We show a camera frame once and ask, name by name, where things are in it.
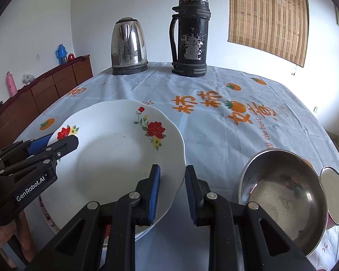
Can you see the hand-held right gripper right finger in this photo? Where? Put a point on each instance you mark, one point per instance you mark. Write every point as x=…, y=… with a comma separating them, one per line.
x=190, y=194

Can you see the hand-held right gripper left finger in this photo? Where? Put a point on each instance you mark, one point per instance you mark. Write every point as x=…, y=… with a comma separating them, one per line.
x=154, y=194

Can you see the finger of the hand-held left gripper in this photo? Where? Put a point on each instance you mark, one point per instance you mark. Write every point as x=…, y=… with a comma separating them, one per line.
x=38, y=144
x=62, y=146

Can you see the white plate with pink floral rim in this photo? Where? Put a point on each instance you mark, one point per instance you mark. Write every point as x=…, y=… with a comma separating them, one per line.
x=47, y=217

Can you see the white plate with red flowers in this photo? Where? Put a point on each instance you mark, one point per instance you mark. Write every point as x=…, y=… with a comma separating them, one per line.
x=110, y=152

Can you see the stainless steel bowl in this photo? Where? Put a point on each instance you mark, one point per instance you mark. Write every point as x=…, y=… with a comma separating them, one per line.
x=282, y=200

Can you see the red enamel cup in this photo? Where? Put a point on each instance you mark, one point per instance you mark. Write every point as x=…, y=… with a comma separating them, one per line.
x=334, y=194

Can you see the wooden chair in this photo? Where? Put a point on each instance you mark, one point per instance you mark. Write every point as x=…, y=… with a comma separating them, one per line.
x=26, y=231

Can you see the brown wooden sideboard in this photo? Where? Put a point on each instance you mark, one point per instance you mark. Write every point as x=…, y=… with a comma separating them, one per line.
x=59, y=82

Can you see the crumpled plastic bag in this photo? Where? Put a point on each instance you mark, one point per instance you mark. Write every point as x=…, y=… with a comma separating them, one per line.
x=28, y=79

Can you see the pink thermos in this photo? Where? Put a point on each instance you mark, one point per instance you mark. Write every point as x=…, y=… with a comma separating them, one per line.
x=11, y=83

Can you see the red apple-shaped jar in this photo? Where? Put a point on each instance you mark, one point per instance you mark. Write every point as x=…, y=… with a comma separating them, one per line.
x=71, y=56

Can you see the blue thermos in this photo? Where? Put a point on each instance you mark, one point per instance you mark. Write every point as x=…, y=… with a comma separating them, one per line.
x=61, y=54

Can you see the stainless steel electric kettle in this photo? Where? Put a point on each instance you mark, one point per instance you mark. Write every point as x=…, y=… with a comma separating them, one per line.
x=128, y=45

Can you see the worn black thermos flask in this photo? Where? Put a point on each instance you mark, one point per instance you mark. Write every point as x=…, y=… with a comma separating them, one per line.
x=190, y=34

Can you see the bamboo window blind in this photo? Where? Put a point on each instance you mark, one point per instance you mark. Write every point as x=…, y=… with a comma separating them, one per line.
x=268, y=17

